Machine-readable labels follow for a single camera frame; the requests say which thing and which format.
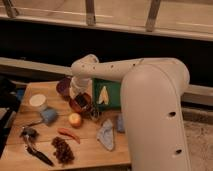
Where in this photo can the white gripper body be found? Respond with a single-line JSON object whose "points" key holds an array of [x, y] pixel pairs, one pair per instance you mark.
{"points": [[78, 85]]}

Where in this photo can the black eraser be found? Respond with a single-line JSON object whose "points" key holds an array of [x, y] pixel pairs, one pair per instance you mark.
{"points": [[80, 99]]}

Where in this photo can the red bowl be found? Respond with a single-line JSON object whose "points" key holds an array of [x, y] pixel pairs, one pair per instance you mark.
{"points": [[76, 108]]}

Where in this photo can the yellow red apple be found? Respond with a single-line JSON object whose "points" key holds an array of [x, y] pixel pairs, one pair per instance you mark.
{"points": [[75, 120]]}

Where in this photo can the bunch of dark grapes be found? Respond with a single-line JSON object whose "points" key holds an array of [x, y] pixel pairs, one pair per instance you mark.
{"points": [[63, 151]]}

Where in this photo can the wooden board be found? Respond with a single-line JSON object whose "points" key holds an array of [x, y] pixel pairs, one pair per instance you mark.
{"points": [[89, 153]]}

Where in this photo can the blue sponge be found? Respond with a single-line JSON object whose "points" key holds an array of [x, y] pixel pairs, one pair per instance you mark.
{"points": [[120, 125]]}

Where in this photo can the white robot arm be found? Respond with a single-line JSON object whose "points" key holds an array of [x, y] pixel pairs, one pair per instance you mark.
{"points": [[151, 90]]}

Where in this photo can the purple bowl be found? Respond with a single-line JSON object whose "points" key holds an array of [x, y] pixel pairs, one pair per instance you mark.
{"points": [[63, 86]]}

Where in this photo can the small metal clip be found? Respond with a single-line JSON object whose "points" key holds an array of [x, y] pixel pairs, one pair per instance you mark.
{"points": [[95, 114]]}

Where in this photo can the red chili pepper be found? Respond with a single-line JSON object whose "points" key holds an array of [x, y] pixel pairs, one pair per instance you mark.
{"points": [[64, 131]]}

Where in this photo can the green plastic tray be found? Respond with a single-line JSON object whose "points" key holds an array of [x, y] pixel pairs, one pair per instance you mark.
{"points": [[113, 89]]}

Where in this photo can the white round lid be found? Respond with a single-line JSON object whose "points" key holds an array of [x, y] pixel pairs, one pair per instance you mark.
{"points": [[37, 100]]}

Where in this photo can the blue cup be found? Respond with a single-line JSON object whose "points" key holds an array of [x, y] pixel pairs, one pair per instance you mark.
{"points": [[49, 116]]}

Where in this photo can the blue grey cloth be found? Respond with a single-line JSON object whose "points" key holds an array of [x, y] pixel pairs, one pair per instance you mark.
{"points": [[105, 135]]}

